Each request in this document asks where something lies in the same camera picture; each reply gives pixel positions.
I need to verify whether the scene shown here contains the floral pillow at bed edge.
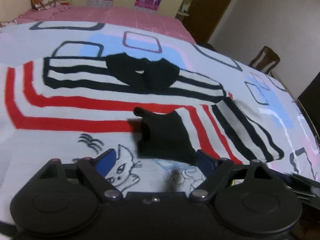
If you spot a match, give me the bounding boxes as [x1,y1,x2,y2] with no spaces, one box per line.
[0,20,17,28]

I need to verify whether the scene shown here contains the dark brown wooden door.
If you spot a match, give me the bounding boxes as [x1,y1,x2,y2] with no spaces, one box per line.
[182,0,232,45]

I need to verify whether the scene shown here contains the orange white pillow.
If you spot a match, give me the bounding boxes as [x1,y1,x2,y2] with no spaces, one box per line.
[30,0,60,10]

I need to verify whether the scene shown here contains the pink bed sheet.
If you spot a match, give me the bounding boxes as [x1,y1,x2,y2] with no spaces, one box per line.
[15,5,196,44]

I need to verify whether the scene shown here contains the cream curved headboard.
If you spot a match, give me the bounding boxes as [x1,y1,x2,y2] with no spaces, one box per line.
[0,0,38,23]

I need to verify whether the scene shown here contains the dark wooden chair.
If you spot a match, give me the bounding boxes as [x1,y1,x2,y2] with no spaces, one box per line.
[249,46,280,74]

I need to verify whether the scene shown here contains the striped red black white sweater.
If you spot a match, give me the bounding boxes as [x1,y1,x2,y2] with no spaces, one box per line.
[4,53,284,164]

